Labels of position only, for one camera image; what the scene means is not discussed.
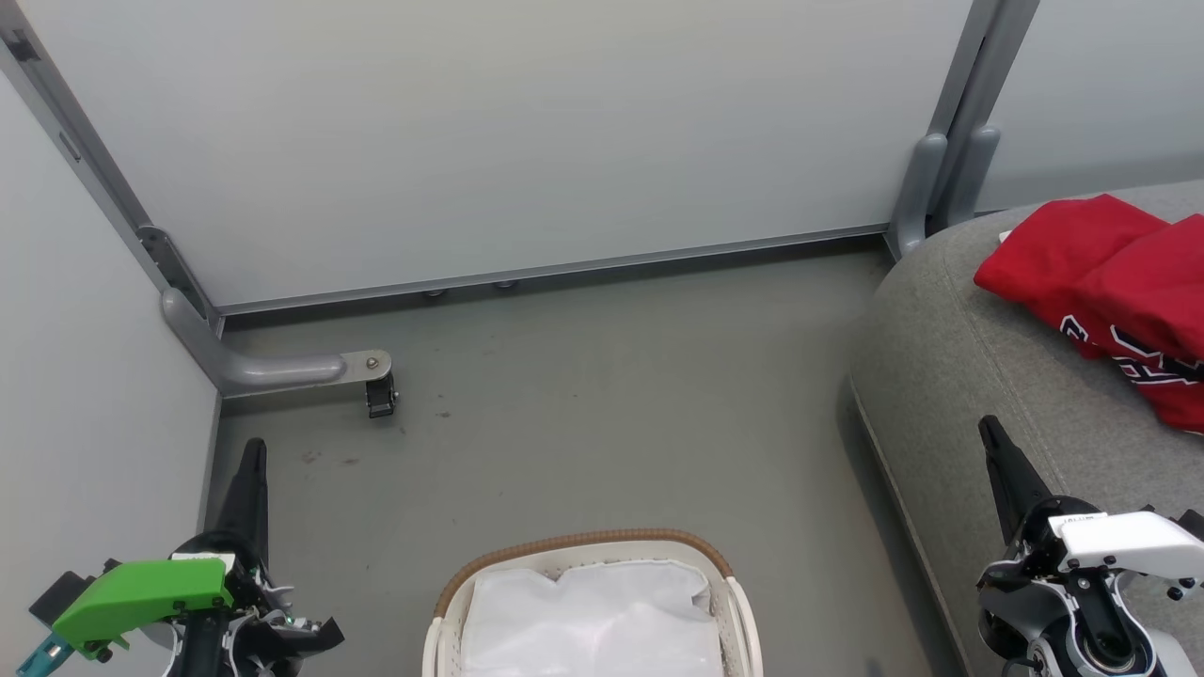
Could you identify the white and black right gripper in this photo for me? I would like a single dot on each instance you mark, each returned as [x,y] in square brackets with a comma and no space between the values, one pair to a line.
[1119,545]

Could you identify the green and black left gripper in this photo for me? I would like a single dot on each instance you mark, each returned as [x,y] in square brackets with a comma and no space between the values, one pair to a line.
[141,592]

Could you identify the red jersey with white trim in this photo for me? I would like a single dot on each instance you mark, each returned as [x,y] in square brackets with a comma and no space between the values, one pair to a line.
[1129,273]

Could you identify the white perforated laundry basket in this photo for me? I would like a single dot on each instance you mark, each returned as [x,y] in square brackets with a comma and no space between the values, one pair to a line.
[451,611]

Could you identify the grey fabric sofa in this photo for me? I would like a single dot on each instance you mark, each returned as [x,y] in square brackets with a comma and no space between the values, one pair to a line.
[959,395]

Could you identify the black caster wheel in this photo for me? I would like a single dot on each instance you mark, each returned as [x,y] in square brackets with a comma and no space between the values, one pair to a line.
[381,397]

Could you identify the white cloth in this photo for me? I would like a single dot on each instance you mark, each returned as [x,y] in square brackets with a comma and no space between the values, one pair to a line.
[593,621]

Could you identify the grey partition foot bracket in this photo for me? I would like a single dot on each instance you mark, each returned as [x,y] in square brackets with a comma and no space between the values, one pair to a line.
[273,369]

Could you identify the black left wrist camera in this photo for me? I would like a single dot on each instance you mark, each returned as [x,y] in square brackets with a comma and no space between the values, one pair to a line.
[61,597]

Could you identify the grey partition corner post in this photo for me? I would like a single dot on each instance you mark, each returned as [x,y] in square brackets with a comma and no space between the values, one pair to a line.
[959,141]

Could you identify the grey partition side frame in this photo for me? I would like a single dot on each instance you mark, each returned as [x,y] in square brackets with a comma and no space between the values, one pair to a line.
[85,150]

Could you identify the grey partition bottom rail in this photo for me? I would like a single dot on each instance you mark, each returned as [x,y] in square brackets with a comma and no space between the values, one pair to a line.
[564,268]

